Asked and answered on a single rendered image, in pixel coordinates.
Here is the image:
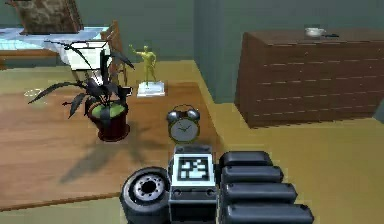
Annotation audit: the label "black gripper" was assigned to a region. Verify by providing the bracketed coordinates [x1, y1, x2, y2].
[119, 166, 172, 224]

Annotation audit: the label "bed with pale blue cover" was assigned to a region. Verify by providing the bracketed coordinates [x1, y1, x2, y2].
[0, 25, 110, 69]

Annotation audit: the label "green alarm clock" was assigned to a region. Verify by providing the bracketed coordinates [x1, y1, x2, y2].
[166, 104, 201, 145]

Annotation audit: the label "dark plant in red pot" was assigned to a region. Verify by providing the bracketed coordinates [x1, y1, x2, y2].
[27, 40, 136, 143]

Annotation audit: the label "yellow-green human statue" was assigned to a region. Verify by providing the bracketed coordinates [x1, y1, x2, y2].
[129, 44, 166, 98]

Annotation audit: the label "brown wooden chair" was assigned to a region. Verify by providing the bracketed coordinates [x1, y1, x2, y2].
[99, 19, 129, 87]

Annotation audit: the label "brown chest of drawers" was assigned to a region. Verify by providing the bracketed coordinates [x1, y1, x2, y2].
[234, 28, 384, 129]

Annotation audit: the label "white bowl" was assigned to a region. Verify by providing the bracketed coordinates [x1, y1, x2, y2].
[304, 27, 326, 38]

